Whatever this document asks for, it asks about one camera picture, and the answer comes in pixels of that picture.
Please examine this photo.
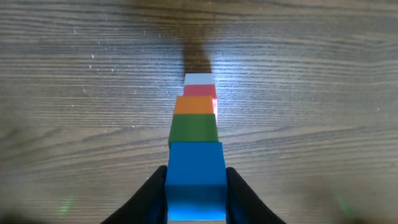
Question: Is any red cube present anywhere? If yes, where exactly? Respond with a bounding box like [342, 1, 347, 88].
[183, 83, 218, 125]

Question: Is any green cube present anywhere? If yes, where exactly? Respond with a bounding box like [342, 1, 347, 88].
[168, 113, 220, 149]

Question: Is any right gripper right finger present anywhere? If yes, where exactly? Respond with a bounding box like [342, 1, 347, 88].
[226, 167, 287, 224]

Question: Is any white cube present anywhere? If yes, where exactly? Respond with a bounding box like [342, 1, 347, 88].
[183, 73, 215, 86]

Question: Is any blue cube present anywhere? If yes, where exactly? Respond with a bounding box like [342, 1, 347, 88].
[164, 141, 228, 222]

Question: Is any orange cube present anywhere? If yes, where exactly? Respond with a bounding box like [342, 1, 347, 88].
[173, 95, 216, 115]

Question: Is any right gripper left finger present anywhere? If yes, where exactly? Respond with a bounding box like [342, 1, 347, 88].
[101, 165, 169, 224]

